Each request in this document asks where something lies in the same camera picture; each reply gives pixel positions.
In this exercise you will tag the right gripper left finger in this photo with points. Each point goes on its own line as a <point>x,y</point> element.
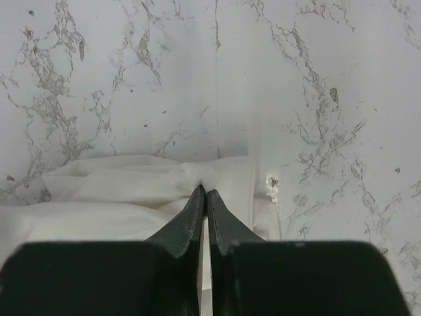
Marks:
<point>179,259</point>

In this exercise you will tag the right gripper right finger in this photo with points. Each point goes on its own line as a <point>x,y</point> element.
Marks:
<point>230,244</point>

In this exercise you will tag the white t shirt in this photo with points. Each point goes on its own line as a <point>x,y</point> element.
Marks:
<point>132,197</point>

